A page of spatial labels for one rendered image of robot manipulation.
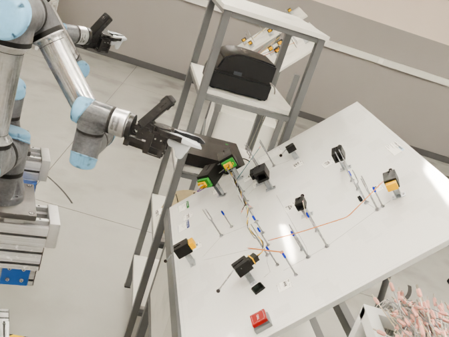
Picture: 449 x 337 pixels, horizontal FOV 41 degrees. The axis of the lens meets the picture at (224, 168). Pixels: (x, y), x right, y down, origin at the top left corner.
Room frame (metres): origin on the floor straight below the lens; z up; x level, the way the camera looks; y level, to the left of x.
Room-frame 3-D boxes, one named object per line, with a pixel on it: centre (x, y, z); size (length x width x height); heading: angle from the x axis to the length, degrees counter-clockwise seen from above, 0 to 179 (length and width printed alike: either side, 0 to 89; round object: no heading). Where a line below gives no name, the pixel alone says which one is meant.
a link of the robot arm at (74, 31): (2.41, 0.80, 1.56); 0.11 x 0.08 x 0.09; 141
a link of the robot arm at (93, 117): (1.54, 0.38, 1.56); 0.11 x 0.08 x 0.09; 90
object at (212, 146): (2.95, 0.10, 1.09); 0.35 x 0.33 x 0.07; 14
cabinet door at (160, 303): (2.34, 0.08, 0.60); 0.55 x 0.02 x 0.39; 14
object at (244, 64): (2.91, 0.09, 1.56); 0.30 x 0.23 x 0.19; 106
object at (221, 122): (5.56, -0.05, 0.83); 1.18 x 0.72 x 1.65; 6
